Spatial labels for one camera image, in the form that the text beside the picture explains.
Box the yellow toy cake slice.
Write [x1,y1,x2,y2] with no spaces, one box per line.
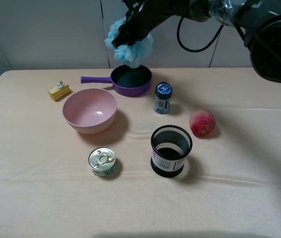
[48,81,71,102]

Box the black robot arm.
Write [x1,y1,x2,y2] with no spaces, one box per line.
[107,0,281,83]

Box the blue mesh bath loofah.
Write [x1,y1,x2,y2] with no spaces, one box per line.
[104,18,153,68]

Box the pink plastic bowl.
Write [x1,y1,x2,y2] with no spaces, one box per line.
[63,88,118,134]

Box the red peach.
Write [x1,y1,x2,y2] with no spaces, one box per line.
[189,110,216,137]

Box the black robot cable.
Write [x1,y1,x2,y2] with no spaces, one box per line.
[176,9,224,53]

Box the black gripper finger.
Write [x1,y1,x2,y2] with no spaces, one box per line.
[112,17,141,48]

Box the small blue-capped bottle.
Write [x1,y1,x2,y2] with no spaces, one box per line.
[154,82,172,114]

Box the silver pull-tab tin can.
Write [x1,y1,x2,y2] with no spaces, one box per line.
[88,147,116,177]

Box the black mesh pen holder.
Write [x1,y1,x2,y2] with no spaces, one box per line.
[150,125,193,178]

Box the purple toy frying pan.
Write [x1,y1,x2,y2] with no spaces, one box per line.
[80,65,152,97]

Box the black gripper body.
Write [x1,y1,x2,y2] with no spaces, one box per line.
[123,0,193,40]

